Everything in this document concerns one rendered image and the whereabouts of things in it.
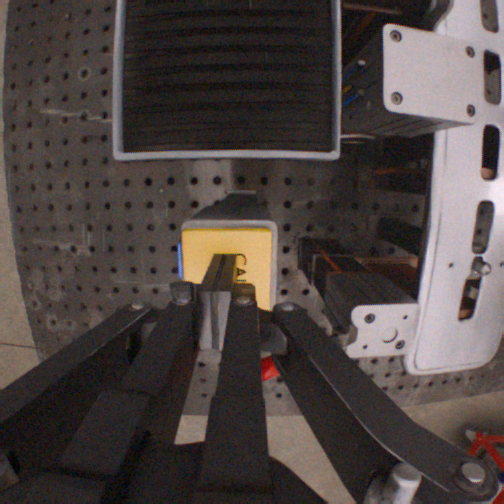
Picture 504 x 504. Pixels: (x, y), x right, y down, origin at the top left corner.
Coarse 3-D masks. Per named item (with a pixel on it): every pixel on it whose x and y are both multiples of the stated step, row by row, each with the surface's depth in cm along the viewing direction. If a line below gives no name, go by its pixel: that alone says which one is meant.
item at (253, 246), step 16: (192, 240) 20; (208, 240) 20; (224, 240) 20; (240, 240) 20; (256, 240) 20; (192, 256) 20; (208, 256) 20; (240, 256) 20; (256, 256) 20; (192, 272) 20; (240, 272) 20; (256, 272) 20; (256, 288) 21
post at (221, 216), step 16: (224, 192) 63; (240, 192) 63; (256, 192) 63; (208, 208) 28; (224, 208) 28; (240, 208) 29; (256, 208) 29; (192, 224) 21; (208, 224) 21; (224, 224) 21; (240, 224) 21; (256, 224) 21; (272, 224) 21; (272, 240) 21; (272, 256) 21; (272, 272) 22; (272, 288) 22; (272, 304) 22
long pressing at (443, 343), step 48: (480, 48) 30; (480, 96) 31; (432, 144) 33; (480, 144) 33; (432, 192) 34; (480, 192) 34; (432, 240) 35; (432, 288) 37; (480, 288) 38; (432, 336) 39; (480, 336) 39
